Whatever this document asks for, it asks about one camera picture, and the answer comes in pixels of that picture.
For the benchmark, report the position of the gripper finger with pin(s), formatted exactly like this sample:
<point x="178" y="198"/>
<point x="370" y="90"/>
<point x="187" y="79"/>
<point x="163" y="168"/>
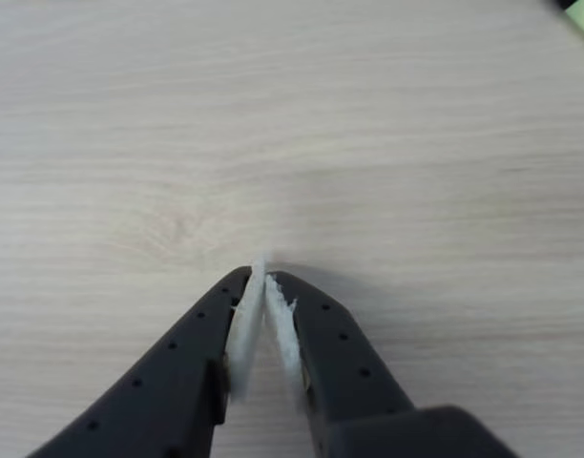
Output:
<point x="349" y="372"/>
<point x="177" y="372"/>

